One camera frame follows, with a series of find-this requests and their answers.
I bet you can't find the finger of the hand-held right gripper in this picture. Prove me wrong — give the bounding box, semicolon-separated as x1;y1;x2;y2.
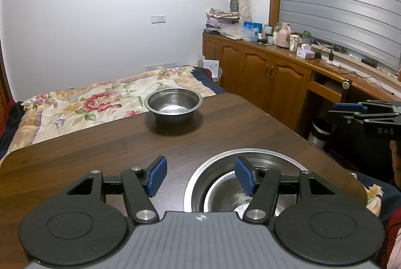
332;100;401;115
325;110;398;129

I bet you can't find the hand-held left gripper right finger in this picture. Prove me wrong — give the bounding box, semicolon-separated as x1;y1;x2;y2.
234;156;336;224

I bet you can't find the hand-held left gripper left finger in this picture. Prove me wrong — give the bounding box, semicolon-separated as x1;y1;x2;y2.
66;155;168;224

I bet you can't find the medium stainless steel bowl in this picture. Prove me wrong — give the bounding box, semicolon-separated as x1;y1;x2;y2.
203;167;302;220

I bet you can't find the large stainless steel bowl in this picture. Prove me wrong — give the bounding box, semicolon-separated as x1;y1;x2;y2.
184;148;315;221

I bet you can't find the small stainless steel bowl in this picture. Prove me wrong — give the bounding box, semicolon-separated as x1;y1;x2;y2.
145;88;203;132

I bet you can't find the silver trash bin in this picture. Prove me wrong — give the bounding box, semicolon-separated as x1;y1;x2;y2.
308;117;332;149

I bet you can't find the dark blue floral cloth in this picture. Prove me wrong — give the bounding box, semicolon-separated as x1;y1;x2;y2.
350;171;388;219

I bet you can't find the purple white tissue box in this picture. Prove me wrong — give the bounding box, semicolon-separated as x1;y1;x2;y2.
296;43;316;59

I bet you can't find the pink thermos flask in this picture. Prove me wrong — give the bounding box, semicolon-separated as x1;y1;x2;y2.
278;22;290;47

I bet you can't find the wooden sideboard cabinet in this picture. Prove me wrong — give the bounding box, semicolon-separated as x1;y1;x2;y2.
202;32;401;132

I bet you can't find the floral bed blanket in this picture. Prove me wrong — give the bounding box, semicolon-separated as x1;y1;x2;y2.
0;65;227;160

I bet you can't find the red pink garment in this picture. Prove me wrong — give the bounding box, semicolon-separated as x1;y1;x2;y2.
383;209;401;269

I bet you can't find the white paper box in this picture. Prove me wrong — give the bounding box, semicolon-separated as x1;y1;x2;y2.
197;58;221;81

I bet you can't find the blue cardboard box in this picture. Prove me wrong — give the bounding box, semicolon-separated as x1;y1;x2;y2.
243;21;263;38

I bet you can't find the clear plastic bag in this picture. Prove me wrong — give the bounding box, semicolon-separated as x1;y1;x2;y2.
223;24;252;41

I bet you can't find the dark blue red clothing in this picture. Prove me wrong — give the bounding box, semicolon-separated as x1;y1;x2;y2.
0;100;26;157

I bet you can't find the stack of folded cloths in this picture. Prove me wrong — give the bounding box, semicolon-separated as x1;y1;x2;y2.
205;7;240;29

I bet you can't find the black cable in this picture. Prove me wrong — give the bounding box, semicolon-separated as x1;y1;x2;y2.
338;65;396;96

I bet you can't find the white wall socket strip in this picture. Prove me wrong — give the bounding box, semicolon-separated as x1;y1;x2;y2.
145;62;179;70

